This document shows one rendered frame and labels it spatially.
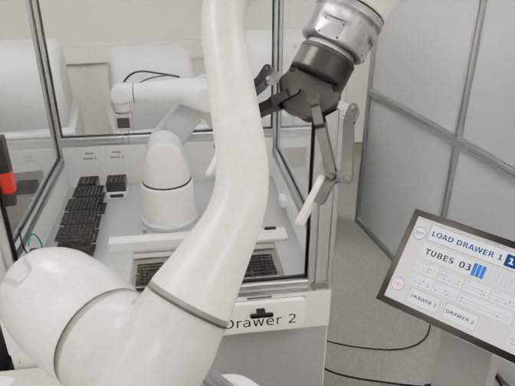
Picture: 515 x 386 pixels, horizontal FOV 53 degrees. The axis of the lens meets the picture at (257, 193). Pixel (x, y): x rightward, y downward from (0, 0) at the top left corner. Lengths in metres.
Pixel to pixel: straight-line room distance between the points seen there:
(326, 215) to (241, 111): 0.98
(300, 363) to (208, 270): 1.36
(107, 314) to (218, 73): 0.30
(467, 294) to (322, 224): 0.45
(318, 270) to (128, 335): 1.14
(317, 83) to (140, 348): 0.38
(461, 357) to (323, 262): 0.51
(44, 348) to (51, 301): 0.05
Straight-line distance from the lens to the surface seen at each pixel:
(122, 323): 0.57
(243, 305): 1.65
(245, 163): 0.57
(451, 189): 2.95
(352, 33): 0.65
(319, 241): 1.59
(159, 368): 0.55
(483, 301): 1.59
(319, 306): 1.73
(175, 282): 0.55
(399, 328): 3.08
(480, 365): 1.76
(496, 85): 2.62
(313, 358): 1.88
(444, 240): 1.64
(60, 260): 0.69
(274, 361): 1.85
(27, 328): 0.66
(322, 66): 0.64
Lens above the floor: 1.96
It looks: 26 degrees down
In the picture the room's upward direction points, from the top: straight up
